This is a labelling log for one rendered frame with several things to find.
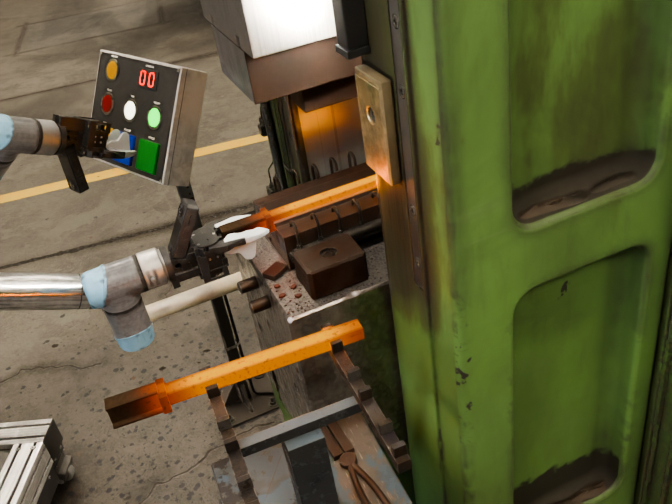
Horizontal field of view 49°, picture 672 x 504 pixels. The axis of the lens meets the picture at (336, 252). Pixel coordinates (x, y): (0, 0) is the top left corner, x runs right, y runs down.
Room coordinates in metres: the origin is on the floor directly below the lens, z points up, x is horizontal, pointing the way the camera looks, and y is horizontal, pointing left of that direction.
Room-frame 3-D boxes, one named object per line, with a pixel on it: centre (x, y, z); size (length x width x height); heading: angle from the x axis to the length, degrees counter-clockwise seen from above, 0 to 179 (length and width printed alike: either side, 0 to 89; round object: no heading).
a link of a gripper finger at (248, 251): (1.22, 0.17, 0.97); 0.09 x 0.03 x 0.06; 95
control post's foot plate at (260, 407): (1.80, 0.38, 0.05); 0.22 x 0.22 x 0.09; 19
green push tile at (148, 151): (1.64, 0.41, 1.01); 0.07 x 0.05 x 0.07; 44
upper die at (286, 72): (1.36, -0.07, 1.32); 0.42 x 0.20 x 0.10; 109
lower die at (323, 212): (1.36, -0.07, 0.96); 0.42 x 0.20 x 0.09; 109
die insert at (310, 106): (1.35, -0.12, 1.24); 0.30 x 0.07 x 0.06; 109
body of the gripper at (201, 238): (1.22, 0.28, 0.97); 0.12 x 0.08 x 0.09; 109
